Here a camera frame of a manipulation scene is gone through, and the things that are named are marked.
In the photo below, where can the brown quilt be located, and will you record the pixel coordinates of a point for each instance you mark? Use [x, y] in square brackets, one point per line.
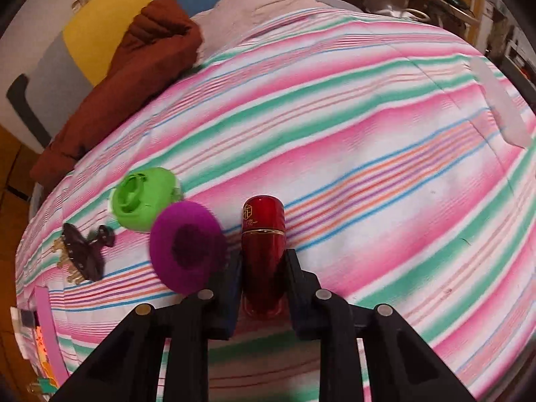
[142, 71]

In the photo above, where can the green round plastic container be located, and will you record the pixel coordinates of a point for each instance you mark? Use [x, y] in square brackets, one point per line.
[144, 199]

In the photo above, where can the brown hair claw clip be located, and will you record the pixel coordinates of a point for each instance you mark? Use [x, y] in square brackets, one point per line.
[81, 255]

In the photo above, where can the red glass bottle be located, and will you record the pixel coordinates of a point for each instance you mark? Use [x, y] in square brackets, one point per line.
[264, 255]

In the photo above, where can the purple round brush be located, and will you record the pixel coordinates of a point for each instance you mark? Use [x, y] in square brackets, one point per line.
[188, 243]

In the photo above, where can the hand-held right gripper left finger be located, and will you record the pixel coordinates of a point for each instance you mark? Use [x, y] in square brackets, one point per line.
[228, 301]

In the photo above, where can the translucent white plastic sheet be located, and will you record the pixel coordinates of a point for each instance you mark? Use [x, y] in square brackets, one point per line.
[502, 100]

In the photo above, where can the pale pink pillow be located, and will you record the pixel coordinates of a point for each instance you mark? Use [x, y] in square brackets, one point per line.
[259, 12]

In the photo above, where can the pink green striped blanket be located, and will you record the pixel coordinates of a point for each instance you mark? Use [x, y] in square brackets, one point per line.
[356, 167]

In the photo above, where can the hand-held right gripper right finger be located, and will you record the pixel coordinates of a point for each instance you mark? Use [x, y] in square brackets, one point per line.
[296, 301]

